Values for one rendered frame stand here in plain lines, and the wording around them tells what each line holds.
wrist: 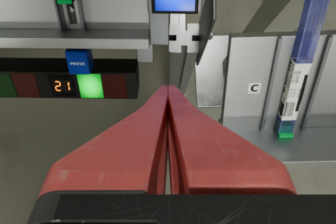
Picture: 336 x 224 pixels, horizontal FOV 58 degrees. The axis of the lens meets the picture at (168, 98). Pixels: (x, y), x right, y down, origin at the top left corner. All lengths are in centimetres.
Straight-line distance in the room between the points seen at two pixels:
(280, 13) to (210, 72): 53
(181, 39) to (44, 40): 17
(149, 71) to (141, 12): 74
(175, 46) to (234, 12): 76
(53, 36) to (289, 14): 39
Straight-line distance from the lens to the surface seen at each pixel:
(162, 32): 32
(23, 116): 114
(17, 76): 41
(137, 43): 31
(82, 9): 33
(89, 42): 32
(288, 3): 53
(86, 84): 39
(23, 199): 115
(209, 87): 104
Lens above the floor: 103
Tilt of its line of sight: 82 degrees down
